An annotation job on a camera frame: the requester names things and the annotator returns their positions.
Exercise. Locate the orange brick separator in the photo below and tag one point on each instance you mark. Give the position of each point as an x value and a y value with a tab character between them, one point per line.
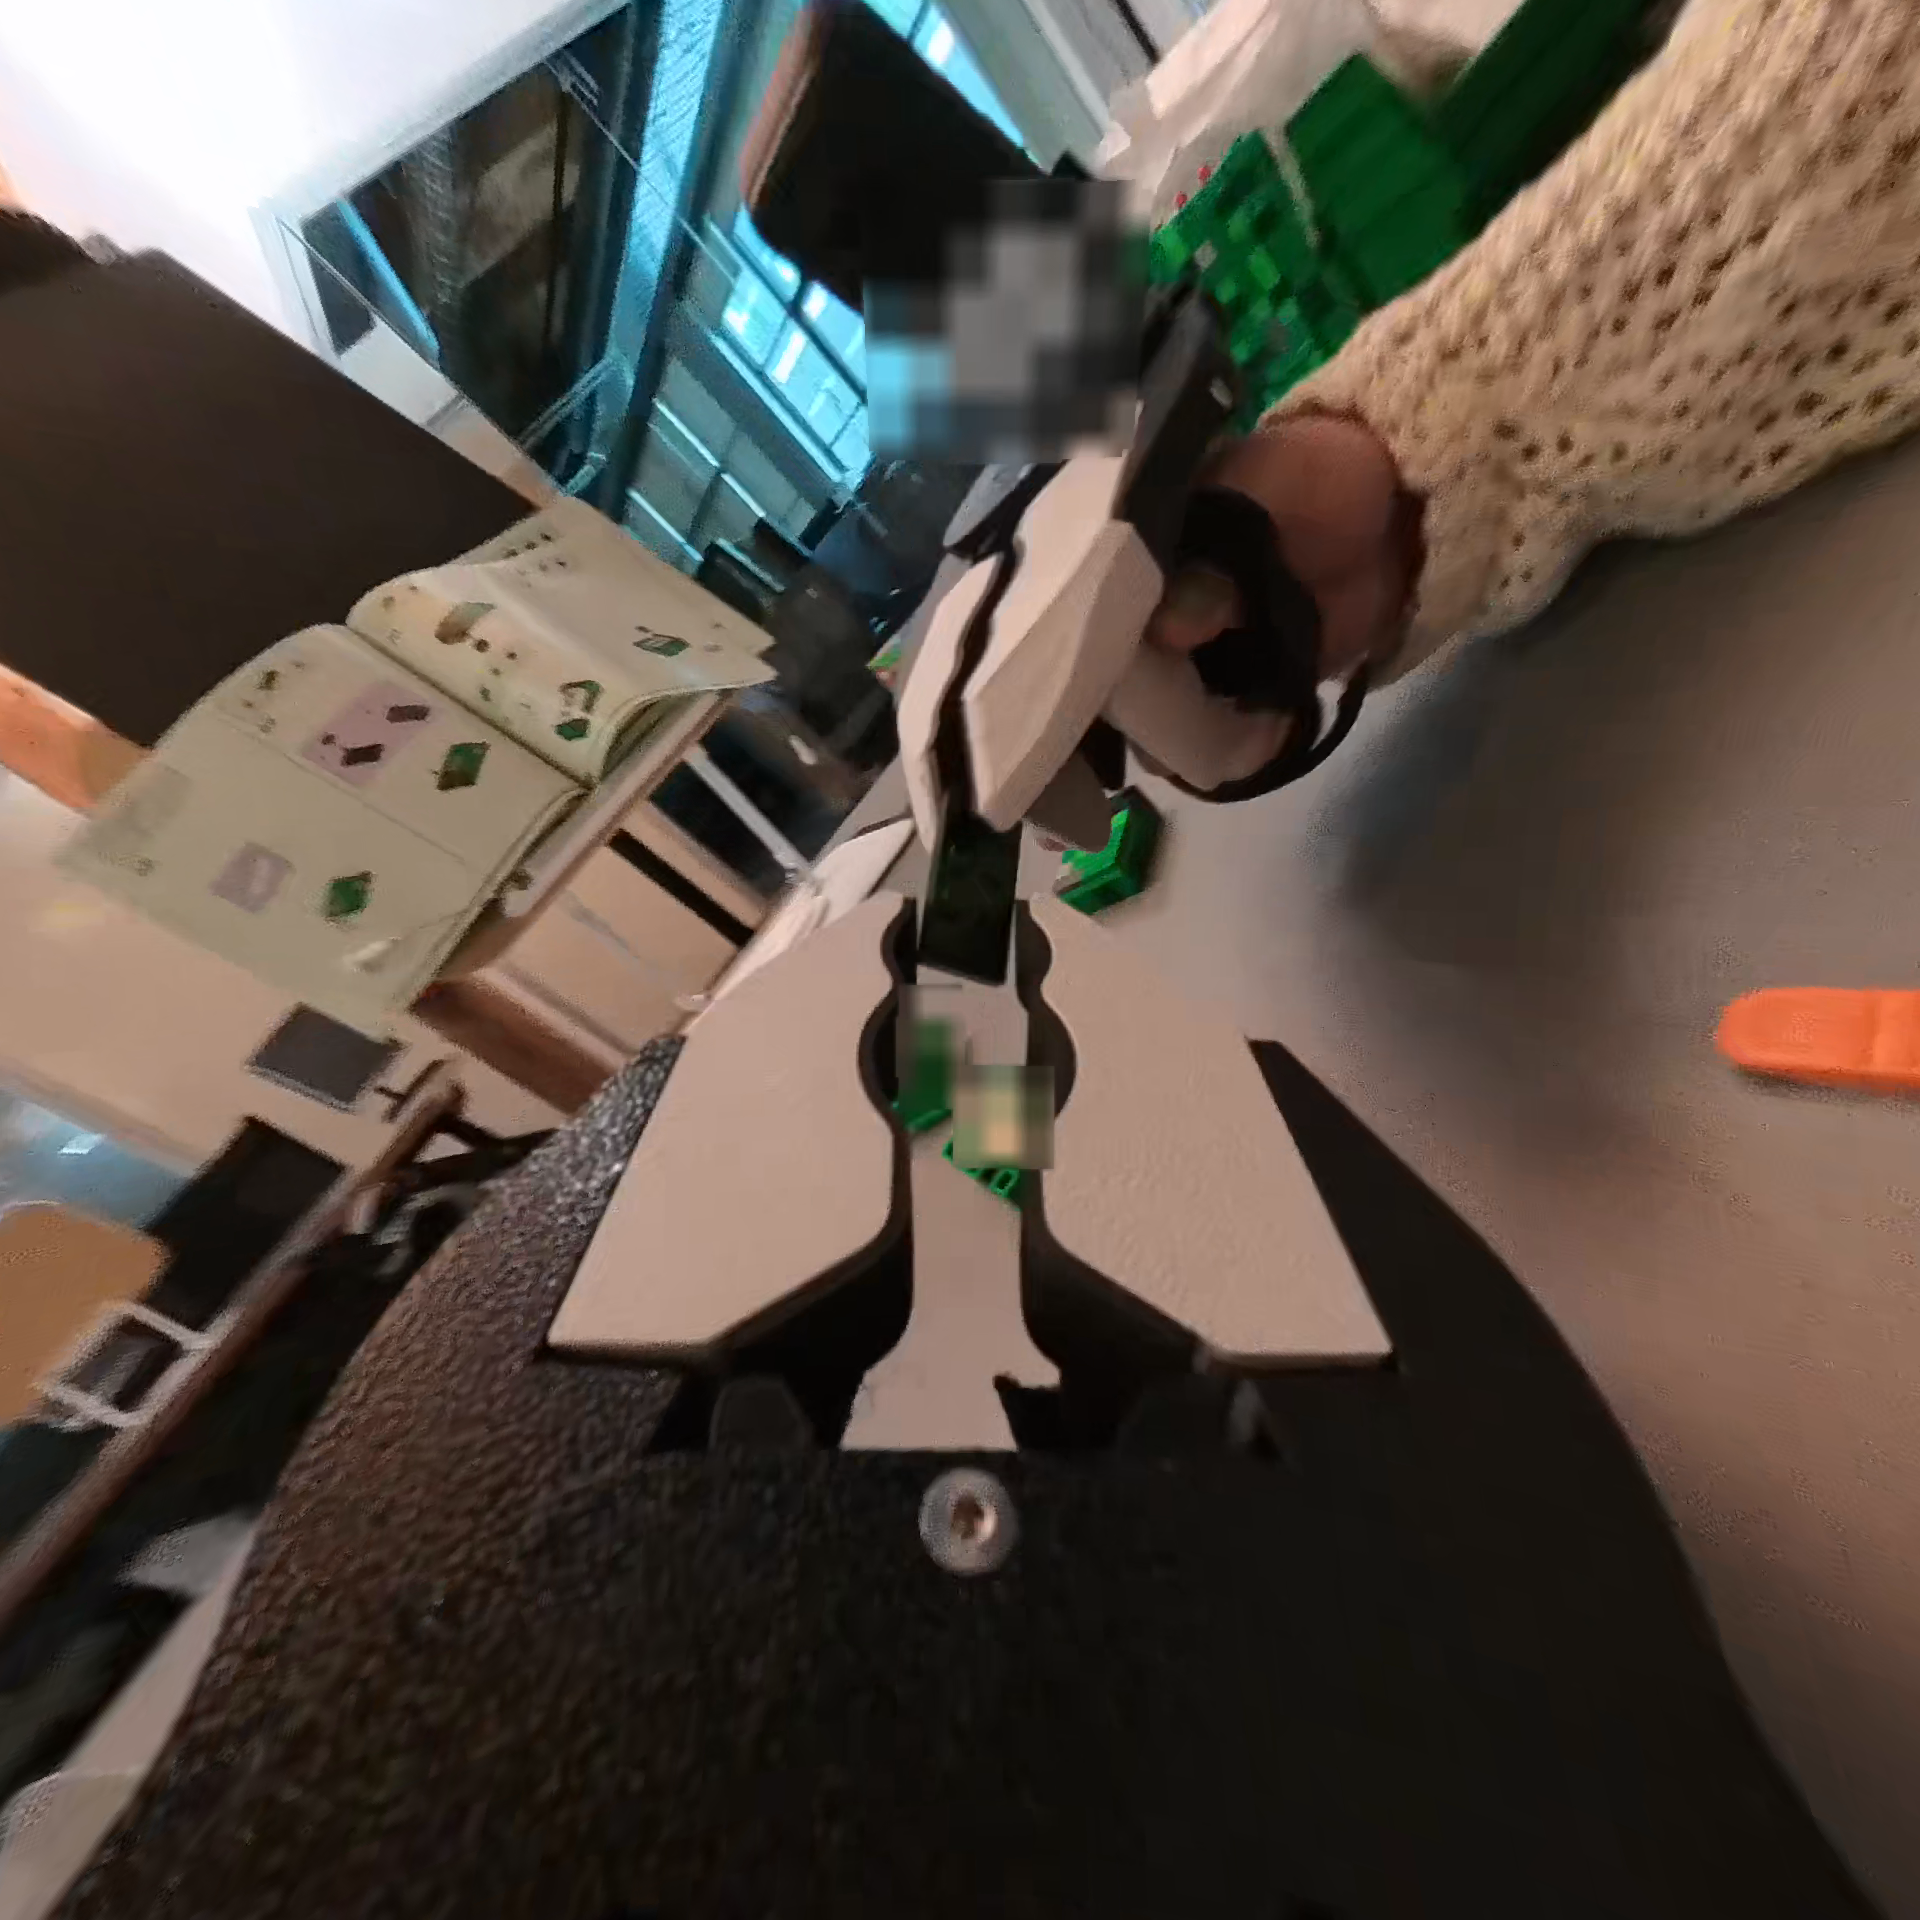
1829	1038

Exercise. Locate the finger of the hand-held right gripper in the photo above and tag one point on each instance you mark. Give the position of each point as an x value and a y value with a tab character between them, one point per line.
1065	630
933	692

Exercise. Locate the person's right hand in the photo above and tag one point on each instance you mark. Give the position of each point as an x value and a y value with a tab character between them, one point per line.
1348	524

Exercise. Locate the green lego face block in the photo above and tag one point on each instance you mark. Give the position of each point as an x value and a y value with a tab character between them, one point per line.
989	1179

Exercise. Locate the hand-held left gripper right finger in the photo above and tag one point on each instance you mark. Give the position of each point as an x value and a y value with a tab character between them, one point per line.
1200	1200

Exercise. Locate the person's right forearm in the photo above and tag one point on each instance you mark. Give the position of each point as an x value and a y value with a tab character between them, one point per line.
1621	329

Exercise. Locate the green plastic storage bin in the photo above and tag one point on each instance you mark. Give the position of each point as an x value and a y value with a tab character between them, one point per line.
1380	150

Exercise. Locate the open lego instruction booklet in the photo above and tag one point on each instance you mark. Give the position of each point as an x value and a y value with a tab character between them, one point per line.
421	751

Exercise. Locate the green lego creeper figure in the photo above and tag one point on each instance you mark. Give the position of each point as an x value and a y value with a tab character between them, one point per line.
1244	271

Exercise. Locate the white paper sheets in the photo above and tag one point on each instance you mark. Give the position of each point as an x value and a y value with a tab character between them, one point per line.
1229	61

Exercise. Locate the green lego block dark studs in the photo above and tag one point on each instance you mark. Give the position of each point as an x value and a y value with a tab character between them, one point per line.
1109	856

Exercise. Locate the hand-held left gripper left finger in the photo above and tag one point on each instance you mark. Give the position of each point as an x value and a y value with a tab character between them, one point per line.
733	1200

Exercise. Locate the dark green lego assembly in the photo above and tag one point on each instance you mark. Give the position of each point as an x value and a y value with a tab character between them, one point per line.
968	901

